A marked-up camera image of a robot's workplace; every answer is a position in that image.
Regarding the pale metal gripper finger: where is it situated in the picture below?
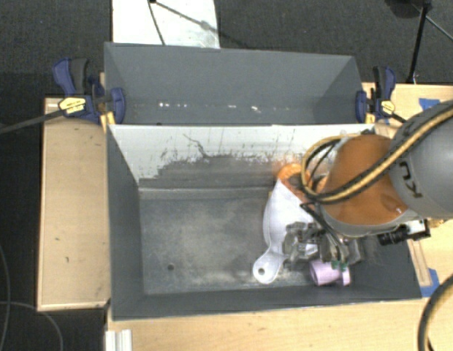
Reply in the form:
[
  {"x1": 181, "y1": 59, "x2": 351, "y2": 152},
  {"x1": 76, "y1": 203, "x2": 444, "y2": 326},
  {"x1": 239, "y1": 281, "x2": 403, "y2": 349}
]
[
  {"x1": 286, "y1": 222, "x2": 321, "y2": 239},
  {"x1": 283, "y1": 238, "x2": 319, "y2": 265}
]

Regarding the white plastic scoop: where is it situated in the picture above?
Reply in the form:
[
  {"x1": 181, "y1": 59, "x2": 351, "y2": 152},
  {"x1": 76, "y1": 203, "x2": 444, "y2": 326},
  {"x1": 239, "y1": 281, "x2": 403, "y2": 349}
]
[{"x1": 252, "y1": 178, "x2": 324, "y2": 285}]

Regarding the pink cylinder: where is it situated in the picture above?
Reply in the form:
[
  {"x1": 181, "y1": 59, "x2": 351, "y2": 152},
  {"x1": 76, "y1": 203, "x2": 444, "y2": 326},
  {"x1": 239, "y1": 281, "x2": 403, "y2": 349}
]
[{"x1": 308, "y1": 260, "x2": 352, "y2": 287}]

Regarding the orange ball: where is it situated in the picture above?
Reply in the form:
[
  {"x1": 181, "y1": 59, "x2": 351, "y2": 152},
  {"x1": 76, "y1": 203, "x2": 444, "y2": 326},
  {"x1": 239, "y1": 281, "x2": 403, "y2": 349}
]
[{"x1": 276, "y1": 162, "x2": 313, "y2": 201}]

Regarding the grey metal bin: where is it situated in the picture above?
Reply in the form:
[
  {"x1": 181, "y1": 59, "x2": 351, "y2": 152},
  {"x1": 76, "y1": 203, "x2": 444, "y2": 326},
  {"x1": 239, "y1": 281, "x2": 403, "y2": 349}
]
[{"x1": 102, "y1": 41, "x2": 423, "y2": 322}]

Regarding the pale wood board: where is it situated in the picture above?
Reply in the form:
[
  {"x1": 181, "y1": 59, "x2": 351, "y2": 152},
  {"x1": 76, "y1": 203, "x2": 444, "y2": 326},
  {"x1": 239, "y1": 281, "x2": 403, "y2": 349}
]
[{"x1": 36, "y1": 97, "x2": 113, "y2": 312}]

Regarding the black cylinder on white bracket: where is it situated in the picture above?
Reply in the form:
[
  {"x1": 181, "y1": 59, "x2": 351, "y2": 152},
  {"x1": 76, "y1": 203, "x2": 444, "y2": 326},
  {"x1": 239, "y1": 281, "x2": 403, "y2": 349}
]
[{"x1": 377, "y1": 219, "x2": 432, "y2": 247}]

